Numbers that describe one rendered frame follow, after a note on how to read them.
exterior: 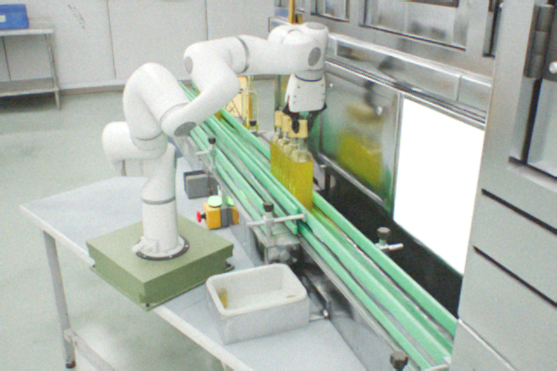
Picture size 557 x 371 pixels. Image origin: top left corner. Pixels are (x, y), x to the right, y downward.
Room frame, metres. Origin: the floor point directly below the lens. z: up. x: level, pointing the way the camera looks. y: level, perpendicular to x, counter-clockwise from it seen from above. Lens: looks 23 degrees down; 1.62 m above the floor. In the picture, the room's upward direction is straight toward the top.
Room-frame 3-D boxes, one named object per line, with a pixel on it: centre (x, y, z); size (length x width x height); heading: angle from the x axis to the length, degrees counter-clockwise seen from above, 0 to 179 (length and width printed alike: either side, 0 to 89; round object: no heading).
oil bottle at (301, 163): (1.51, -0.06, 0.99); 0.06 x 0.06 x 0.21; 20
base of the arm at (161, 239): (1.39, 0.34, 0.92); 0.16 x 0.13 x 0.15; 146
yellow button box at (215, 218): (1.72, 0.22, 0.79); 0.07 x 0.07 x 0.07; 21
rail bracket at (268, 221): (1.34, 0.01, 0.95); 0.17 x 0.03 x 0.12; 111
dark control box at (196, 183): (1.98, 0.32, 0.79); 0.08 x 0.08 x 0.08; 21
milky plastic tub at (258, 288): (1.20, 0.06, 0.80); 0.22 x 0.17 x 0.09; 111
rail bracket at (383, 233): (1.19, -0.27, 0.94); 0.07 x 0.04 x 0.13; 111
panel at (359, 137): (1.30, -0.29, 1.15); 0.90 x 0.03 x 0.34; 21
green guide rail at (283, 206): (2.21, 0.26, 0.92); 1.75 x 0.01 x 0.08; 21
